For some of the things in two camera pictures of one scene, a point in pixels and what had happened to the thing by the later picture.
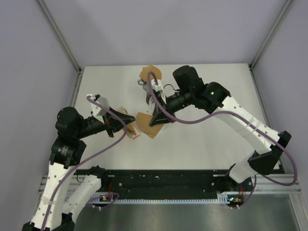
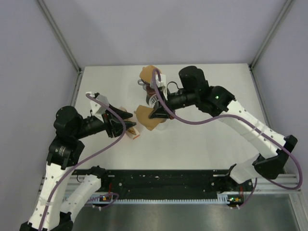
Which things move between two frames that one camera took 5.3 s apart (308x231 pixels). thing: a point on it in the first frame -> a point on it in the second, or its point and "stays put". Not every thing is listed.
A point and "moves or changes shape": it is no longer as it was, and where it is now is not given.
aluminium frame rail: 59,34 stays put
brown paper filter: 143,121 moves or changes shape
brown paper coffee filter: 145,71 stays put
